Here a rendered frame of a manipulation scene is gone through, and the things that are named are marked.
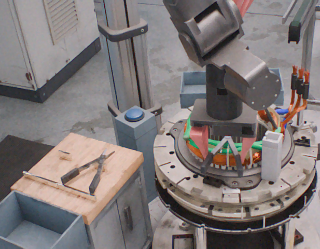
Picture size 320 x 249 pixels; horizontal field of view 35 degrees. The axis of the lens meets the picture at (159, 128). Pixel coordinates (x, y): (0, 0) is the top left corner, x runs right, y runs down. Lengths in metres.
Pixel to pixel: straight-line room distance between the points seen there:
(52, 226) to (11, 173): 1.82
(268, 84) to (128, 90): 0.74
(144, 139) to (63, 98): 2.18
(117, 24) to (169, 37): 2.66
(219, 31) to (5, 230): 0.60
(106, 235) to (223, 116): 0.39
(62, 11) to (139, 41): 2.11
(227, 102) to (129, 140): 0.50
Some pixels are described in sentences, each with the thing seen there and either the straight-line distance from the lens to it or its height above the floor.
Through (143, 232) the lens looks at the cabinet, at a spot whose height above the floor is 0.85.
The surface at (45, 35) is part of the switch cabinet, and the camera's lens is 3.31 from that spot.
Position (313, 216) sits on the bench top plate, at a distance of 1.32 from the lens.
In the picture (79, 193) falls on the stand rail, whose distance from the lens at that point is 0.98.
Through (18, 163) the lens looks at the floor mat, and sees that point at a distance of 2.89.
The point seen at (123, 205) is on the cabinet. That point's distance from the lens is 1.07.
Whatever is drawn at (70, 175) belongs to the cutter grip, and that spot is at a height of 1.09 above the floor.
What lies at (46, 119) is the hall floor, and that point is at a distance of 3.21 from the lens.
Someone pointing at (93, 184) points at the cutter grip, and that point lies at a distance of 0.96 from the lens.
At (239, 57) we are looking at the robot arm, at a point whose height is 1.38.
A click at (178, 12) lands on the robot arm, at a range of 0.68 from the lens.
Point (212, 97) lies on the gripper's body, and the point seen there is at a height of 1.30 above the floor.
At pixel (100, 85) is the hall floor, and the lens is 3.44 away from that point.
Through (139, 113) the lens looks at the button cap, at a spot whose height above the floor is 1.04.
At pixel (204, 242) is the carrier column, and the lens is 1.04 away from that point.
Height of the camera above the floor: 1.72
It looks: 36 degrees down
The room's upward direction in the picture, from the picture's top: 7 degrees counter-clockwise
